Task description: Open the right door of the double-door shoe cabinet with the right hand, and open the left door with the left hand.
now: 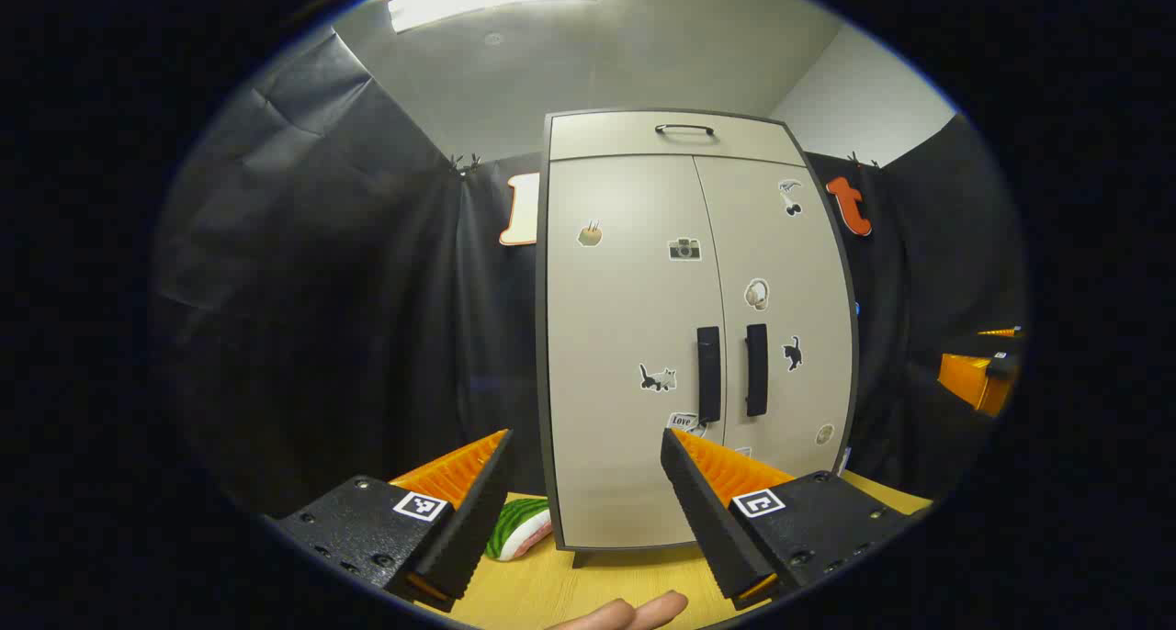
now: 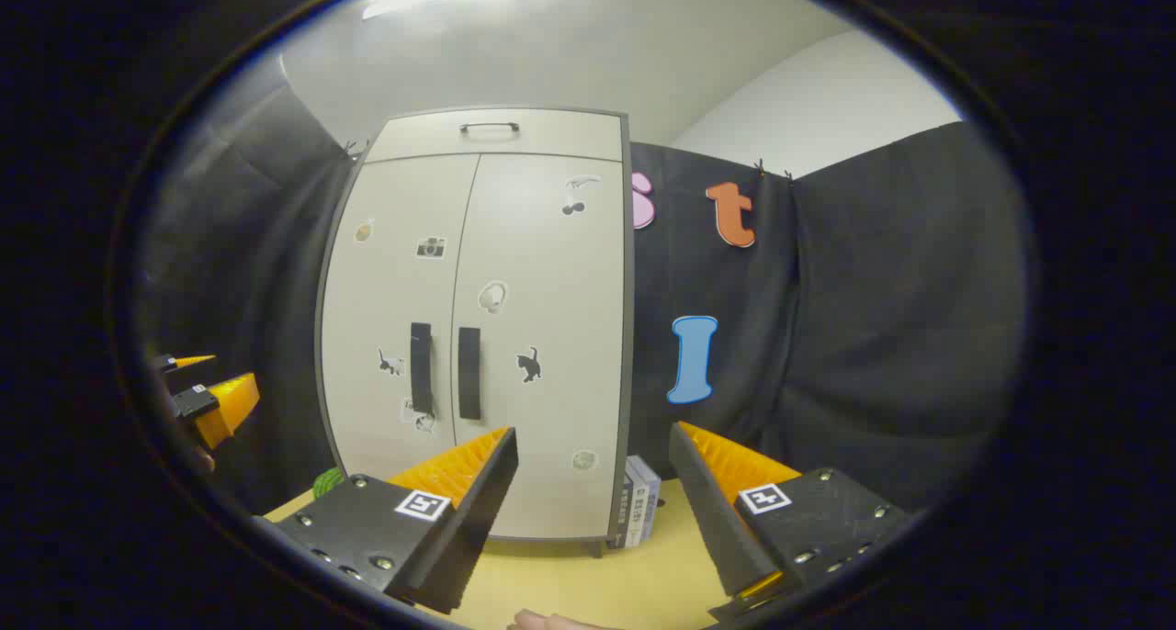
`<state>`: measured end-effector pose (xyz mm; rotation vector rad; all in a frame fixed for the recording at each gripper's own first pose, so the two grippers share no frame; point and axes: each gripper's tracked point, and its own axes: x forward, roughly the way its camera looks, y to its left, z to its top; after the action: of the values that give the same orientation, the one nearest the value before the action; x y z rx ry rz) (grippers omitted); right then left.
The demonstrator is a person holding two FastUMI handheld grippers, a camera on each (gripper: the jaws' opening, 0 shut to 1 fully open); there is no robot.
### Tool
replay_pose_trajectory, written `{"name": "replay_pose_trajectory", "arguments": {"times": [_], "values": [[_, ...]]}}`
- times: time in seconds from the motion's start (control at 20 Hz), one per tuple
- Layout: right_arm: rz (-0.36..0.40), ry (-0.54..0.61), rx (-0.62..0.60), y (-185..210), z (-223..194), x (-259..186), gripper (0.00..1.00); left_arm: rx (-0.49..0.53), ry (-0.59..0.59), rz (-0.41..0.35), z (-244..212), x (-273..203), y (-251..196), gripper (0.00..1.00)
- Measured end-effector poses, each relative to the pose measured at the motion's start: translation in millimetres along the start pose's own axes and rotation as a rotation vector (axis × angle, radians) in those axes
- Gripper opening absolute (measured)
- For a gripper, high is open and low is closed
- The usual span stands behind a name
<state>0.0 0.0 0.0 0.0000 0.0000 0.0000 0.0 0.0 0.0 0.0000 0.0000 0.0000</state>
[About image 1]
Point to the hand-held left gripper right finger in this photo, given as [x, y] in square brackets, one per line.
[712, 529]

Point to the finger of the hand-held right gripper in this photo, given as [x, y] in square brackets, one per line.
[1001, 332]
[965, 380]

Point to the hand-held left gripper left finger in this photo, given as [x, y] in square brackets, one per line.
[469, 529]

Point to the beige double-door shoe cabinet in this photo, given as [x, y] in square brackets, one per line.
[542, 336]

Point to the beige headphone sticker cabinet door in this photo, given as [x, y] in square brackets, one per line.
[790, 263]

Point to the beige camera sticker cabinet door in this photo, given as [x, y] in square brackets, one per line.
[616, 318]

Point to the green white watermelon plush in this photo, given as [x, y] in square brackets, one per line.
[514, 524]

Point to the black backdrop cloth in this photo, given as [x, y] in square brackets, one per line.
[322, 290]

